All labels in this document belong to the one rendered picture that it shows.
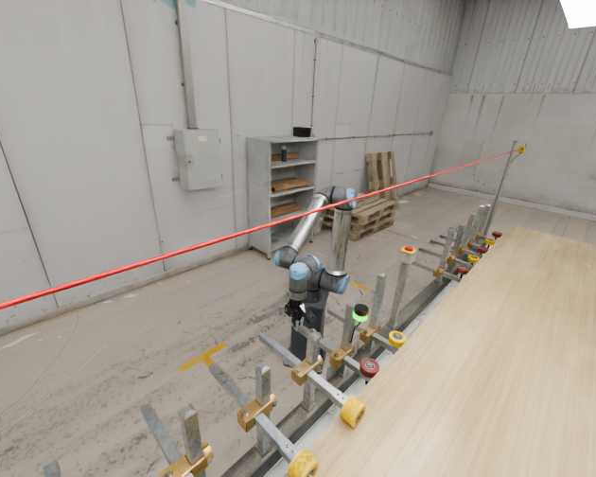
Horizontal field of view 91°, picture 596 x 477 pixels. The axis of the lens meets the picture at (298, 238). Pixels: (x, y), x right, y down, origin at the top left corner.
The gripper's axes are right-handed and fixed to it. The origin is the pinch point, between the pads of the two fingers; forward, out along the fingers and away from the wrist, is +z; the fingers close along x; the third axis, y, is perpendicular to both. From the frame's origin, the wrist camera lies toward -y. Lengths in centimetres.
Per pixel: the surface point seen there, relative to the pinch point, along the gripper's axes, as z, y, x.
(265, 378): -27, -29, 46
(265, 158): -51, 194, -139
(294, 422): 12.6, -27.9, 30.1
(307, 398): 5.2, -27.9, 22.7
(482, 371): -8, -76, -33
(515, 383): -8, -88, -36
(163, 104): -104, 233, -43
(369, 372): -8.0, -43.6, 3.4
